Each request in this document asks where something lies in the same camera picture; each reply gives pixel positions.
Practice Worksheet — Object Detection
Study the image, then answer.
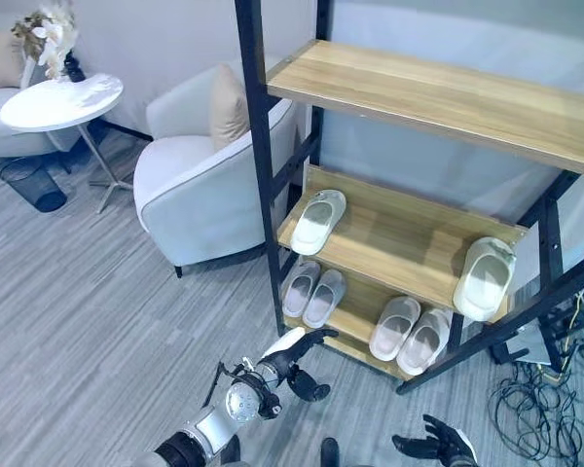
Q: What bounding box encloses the wooden shelf board with slippers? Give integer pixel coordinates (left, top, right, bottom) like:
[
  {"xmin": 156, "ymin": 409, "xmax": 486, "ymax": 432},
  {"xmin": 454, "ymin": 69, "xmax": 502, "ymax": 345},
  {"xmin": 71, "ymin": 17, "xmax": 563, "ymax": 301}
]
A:
[{"xmin": 275, "ymin": 163, "xmax": 530, "ymax": 326}]

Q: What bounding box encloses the low wooden shelf board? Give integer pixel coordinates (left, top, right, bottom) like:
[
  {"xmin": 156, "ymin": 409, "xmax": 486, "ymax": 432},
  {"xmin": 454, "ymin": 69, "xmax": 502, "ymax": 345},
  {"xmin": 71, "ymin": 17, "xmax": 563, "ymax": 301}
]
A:
[{"xmin": 280, "ymin": 256, "xmax": 456, "ymax": 382}]

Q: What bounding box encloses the beige cushion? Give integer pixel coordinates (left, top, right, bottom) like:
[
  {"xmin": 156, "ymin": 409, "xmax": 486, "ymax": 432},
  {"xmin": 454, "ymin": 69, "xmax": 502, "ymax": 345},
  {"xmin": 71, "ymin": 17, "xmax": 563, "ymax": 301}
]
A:
[
  {"xmin": 208, "ymin": 62, "xmax": 252, "ymax": 152},
  {"xmin": 0, "ymin": 28, "xmax": 30, "ymax": 96}
]

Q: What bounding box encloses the black vase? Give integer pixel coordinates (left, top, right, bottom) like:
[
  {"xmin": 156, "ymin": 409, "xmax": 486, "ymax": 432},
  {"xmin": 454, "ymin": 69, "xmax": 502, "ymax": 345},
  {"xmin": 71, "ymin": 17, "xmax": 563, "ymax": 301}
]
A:
[{"xmin": 61, "ymin": 48, "xmax": 87, "ymax": 84}]

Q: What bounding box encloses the black mesh waste bin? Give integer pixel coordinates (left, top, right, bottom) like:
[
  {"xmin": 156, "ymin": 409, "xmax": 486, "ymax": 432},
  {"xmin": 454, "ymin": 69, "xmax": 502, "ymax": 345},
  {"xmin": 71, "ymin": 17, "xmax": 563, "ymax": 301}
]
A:
[{"xmin": 0, "ymin": 158, "xmax": 68, "ymax": 213}]

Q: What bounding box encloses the long wooden shelf board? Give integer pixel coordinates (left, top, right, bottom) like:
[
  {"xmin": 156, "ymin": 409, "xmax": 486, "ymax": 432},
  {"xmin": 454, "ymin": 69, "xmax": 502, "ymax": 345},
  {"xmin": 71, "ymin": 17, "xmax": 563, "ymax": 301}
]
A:
[{"xmin": 265, "ymin": 39, "xmax": 584, "ymax": 179}]

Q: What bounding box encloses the dried flower bouquet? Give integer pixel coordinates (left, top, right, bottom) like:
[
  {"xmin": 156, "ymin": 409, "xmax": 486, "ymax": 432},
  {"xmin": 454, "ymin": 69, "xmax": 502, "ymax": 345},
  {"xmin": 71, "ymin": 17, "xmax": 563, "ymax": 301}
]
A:
[{"xmin": 10, "ymin": 0, "xmax": 81, "ymax": 82}]

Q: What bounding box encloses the black cable tangle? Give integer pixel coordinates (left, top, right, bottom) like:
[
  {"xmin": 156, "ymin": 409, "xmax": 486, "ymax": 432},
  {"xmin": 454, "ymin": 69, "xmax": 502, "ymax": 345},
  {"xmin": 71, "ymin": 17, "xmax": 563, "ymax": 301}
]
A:
[{"xmin": 486, "ymin": 286, "xmax": 584, "ymax": 467}]

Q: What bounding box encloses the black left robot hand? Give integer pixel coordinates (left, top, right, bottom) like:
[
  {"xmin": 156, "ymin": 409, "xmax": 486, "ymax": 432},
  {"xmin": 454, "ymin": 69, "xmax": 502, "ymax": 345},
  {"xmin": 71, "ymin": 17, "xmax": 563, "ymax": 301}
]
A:
[{"xmin": 256, "ymin": 327, "xmax": 340, "ymax": 403}]

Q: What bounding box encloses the cream white slipper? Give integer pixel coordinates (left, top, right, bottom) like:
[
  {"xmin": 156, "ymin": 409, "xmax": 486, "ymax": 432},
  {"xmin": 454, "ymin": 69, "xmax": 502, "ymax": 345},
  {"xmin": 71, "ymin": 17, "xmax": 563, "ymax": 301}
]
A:
[
  {"xmin": 289, "ymin": 188, "xmax": 347, "ymax": 256},
  {"xmin": 452, "ymin": 235, "xmax": 518, "ymax": 323}
]

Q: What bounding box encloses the black metal shoe rack frame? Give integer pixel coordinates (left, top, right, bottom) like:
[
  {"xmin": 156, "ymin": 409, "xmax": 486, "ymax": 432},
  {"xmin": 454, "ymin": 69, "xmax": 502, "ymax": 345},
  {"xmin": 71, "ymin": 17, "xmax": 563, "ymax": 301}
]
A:
[{"xmin": 233, "ymin": 0, "xmax": 584, "ymax": 396}]

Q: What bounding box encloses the dark robot foot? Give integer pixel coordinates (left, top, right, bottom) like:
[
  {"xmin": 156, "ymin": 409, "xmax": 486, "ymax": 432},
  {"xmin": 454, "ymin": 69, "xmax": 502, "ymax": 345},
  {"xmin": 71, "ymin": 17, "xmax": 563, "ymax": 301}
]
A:
[{"xmin": 319, "ymin": 437, "xmax": 341, "ymax": 467}]

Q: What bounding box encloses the white armchair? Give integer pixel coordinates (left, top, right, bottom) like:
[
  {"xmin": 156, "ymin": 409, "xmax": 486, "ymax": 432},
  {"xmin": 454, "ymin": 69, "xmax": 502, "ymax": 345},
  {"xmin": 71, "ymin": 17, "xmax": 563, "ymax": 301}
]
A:
[
  {"xmin": 0, "ymin": 14, "xmax": 82, "ymax": 175},
  {"xmin": 132, "ymin": 61, "xmax": 304, "ymax": 279}
]

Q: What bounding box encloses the pale pink slipper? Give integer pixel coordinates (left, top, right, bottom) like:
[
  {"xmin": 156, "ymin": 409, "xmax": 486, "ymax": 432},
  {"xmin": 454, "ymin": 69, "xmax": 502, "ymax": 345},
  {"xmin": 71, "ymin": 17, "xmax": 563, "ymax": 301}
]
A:
[
  {"xmin": 368, "ymin": 296, "xmax": 422, "ymax": 362},
  {"xmin": 395, "ymin": 307, "xmax": 453, "ymax": 376}
]

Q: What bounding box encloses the grey white slipper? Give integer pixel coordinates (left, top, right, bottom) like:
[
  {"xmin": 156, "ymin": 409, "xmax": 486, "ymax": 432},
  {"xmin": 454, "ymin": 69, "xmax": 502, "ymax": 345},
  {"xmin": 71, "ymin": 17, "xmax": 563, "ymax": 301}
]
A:
[
  {"xmin": 281, "ymin": 261, "xmax": 322, "ymax": 318},
  {"xmin": 302, "ymin": 269, "xmax": 347, "ymax": 330}
]

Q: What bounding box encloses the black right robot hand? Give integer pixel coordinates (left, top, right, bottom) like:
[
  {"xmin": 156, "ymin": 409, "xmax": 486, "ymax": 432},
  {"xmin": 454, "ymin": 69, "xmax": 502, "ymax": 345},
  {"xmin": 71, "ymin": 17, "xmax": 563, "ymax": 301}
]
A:
[{"xmin": 391, "ymin": 413, "xmax": 479, "ymax": 467}]

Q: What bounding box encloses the round white side table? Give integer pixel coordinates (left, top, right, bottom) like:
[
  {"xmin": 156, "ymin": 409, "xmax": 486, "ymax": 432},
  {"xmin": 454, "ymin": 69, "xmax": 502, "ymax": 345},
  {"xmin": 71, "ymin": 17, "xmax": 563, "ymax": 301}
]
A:
[{"xmin": 0, "ymin": 72, "xmax": 133, "ymax": 216}]

